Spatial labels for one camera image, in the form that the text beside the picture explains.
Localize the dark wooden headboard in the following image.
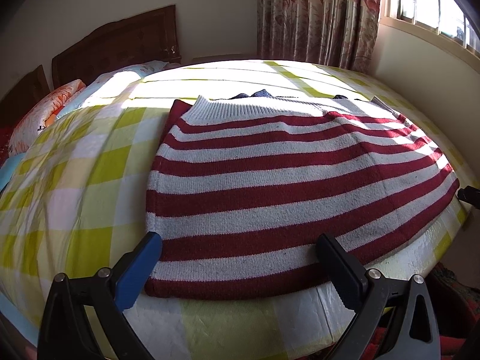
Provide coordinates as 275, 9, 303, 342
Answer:
51, 5, 182, 88
0, 65, 50, 128

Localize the dark wooden headboard right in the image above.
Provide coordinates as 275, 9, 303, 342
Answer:
51, 5, 182, 88

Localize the orange floral pillow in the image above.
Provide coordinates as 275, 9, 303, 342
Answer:
8, 79, 86, 157

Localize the light blue blanket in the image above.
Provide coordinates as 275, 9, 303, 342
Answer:
0, 153, 25, 191

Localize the window with metal bars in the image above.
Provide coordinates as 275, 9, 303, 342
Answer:
385, 0, 479, 55

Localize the red white striped navy sweater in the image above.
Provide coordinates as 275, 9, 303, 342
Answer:
145, 96, 460, 300

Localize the pink floral curtain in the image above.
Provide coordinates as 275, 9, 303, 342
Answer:
257, 0, 381, 73

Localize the light blue floral pillow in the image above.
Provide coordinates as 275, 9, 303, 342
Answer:
56, 60, 175, 119

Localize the dark wooden headboard left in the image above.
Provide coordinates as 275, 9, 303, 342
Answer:
0, 65, 50, 128

